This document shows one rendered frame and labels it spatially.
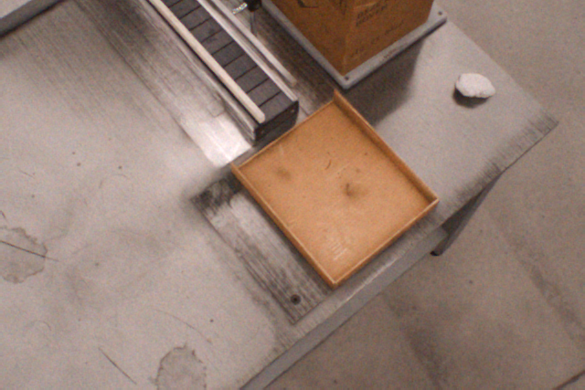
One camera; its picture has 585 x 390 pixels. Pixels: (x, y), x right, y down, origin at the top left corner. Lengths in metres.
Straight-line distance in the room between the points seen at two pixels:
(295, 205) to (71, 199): 0.43
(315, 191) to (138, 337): 0.42
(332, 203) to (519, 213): 1.12
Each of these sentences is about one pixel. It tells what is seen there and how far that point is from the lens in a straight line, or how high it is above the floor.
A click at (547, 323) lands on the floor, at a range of 2.25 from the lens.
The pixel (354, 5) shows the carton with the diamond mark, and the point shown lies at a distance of 1.24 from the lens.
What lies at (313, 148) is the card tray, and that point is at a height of 0.83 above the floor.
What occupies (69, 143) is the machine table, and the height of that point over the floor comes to 0.83.
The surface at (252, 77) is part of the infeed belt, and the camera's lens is 1.38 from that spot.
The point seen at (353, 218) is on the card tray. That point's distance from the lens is 1.30.
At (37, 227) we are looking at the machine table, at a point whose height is 0.83.
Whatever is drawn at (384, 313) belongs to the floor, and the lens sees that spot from 2.12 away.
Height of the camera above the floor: 2.04
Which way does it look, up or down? 65 degrees down
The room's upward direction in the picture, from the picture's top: 4 degrees clockwise
